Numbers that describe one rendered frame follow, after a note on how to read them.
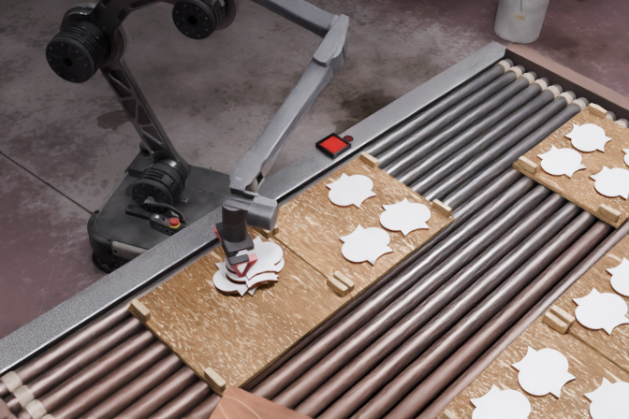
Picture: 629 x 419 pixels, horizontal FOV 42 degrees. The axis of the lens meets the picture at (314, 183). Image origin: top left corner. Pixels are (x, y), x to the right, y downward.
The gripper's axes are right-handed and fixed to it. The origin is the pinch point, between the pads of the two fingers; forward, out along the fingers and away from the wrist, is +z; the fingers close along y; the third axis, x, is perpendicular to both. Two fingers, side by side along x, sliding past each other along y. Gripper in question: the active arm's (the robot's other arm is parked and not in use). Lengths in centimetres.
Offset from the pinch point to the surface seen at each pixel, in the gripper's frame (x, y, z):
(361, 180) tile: -44.1, 20.0, 3.5
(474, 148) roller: -84, 24, 6
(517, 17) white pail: -228, 190, 77
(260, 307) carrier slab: -2.3, -11.6, 5.5
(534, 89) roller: -120, 44, 5
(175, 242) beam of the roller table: 10.3, 18.1, 7.2
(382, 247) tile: -38.1, -5.0, 4.0
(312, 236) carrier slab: -23.1, 5.9, 5.0
